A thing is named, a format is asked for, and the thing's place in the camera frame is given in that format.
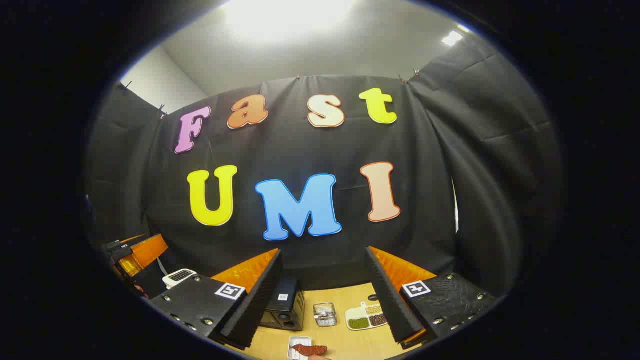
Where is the large ceiling light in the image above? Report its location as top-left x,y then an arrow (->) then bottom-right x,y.
222,0 -> 358,43

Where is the white rectangular tray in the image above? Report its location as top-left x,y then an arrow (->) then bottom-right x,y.
287,335 -> 314,360

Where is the white toaster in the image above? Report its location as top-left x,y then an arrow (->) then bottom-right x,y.
162,268 -> 198,290

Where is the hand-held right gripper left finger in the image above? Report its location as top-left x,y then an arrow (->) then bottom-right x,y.
149,248 -> 284,350

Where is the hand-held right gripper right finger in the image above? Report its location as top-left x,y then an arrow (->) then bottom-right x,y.
365,246 -> 497,351

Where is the small metal wire basket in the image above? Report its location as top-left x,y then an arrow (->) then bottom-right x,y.
313,302 -> 338,328

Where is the black backdrop cloth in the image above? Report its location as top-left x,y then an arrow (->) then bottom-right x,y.
85,35 -> 563,301

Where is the black electric oven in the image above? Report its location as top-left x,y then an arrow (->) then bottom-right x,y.
259,276 -> 306,332

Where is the red raw meat steak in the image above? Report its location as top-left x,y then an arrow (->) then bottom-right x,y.
291,343 -> 329,357

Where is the white divided plate of beans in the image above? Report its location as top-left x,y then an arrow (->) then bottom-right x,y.
344,301 -> 389,331

